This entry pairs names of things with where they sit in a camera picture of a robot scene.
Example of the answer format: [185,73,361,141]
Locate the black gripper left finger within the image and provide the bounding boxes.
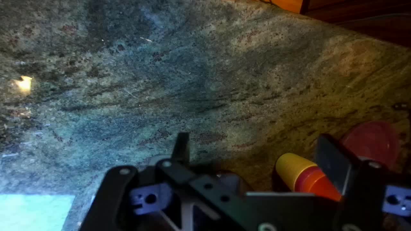
[79,130,248,231]

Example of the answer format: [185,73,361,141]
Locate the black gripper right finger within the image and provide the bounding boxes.
[314,133,411,231]

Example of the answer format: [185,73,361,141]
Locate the pink plastic plate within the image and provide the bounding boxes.
[339,120,402,170]

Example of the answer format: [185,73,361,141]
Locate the stacked yellow and orange cups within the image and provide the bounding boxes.
[275,151,344,202]

